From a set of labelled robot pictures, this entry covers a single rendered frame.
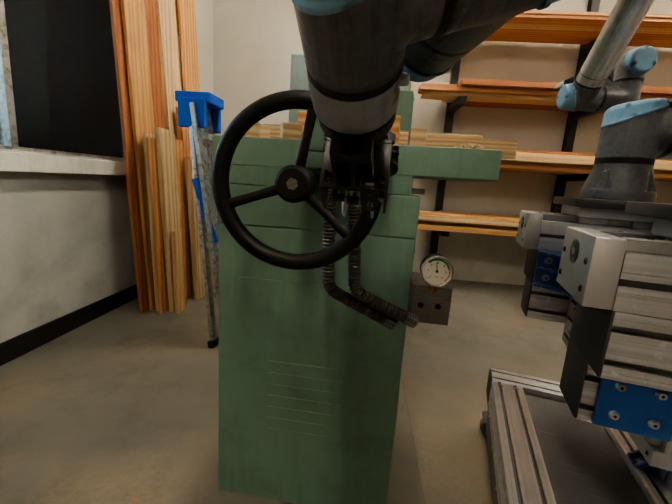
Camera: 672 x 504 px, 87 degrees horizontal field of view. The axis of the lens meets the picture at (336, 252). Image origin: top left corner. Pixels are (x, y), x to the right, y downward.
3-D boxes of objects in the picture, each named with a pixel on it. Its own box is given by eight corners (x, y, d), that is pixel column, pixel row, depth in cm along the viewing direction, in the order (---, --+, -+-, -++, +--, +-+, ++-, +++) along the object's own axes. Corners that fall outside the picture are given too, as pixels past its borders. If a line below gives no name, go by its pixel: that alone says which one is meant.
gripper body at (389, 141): (322, 211, 42) (305, 149, 30) (331, 149, 45) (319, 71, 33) (388, 216, 41) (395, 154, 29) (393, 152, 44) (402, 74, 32)
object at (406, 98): (377, 134, 102) (381, 89, 100) (378, 137, 109) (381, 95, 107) (411, 135, 101) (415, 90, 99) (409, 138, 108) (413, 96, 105)
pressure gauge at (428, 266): (417, 294, 70) (422, 254, 69) (416, 289, 74) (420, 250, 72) (450, 297, 70) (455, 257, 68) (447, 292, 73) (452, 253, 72)
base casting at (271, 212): (216, 222, 80) (216, 181, 78) (286, 207, 136) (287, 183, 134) (418, 239, 75) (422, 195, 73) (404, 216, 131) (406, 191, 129)
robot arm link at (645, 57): (627, 74, 101) (634, 41, 99) (602, 85, 112) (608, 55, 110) (657, 75, 100) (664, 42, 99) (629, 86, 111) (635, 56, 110)
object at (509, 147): (269, 144, 91) (270, 128, 90) (272, 145, 93) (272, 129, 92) (515, 158, 84) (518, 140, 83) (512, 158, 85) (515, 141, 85)
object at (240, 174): (226, 182, 78) (226, 164, 77) (259, 183, 99) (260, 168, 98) (411, 195, 73) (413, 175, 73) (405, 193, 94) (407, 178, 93)
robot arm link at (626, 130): (583, 159, 93) (594, 104, 90) (638, 162, 92) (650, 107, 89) (614, 155, 81) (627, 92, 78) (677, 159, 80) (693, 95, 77)
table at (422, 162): (187, 160, 69) (187, 127, 67) (247, 167, 98) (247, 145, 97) (517, 180, 61) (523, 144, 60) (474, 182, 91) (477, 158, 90)
